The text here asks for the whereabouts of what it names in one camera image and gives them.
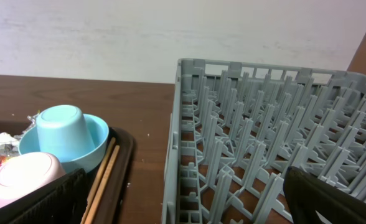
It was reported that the light blue cup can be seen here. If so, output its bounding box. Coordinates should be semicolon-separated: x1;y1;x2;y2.
36;105;95;162

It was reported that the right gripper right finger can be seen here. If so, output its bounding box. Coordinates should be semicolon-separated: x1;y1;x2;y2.
283;166;366;224

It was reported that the light blue bowl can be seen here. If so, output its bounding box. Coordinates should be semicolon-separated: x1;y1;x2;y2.
18;114;110;173

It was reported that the white pink cup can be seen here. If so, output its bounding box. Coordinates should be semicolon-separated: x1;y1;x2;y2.
0;152;66;208

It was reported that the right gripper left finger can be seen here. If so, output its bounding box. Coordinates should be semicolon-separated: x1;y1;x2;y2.
0;169;88;224

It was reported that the brown serving tray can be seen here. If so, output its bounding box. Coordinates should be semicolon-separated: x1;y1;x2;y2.
0;121;136;224

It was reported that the grey dishwasher rack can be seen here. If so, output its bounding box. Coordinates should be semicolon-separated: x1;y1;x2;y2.
161;58;366;223

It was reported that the wooden chopstick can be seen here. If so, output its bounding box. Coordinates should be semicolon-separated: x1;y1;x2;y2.
83;144;121;224
80;137;117;224

